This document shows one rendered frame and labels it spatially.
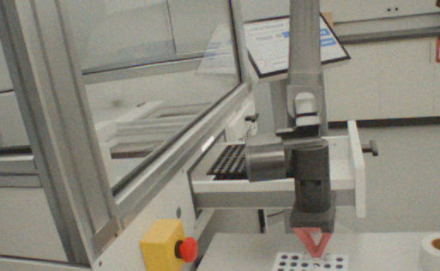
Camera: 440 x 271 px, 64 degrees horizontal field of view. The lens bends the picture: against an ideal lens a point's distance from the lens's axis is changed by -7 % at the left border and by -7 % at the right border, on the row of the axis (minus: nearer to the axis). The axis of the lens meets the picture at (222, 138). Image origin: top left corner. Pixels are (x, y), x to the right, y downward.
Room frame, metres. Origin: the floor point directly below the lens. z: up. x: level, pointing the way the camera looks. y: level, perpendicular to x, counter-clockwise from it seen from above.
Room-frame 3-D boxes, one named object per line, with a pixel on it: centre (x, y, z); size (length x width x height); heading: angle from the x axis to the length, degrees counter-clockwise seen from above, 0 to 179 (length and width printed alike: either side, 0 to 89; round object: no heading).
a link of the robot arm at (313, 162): (0.53, -0.12, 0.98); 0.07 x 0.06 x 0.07; 82
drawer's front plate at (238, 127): (1.12, -0.07, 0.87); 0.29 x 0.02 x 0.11; 162
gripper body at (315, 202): (0.52, -0.13, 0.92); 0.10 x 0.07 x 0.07; 159
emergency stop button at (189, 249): (0.50, 0.08, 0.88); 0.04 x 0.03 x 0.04; 162
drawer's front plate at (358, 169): (0.73, -0.28, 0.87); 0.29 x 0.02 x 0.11; 162
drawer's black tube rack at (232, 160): (0.79, -0.09, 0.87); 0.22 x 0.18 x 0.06; 72
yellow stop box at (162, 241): (0.51, 0.11, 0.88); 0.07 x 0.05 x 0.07; 162
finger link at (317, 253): (0.53, -0.13, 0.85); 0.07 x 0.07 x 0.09; 69
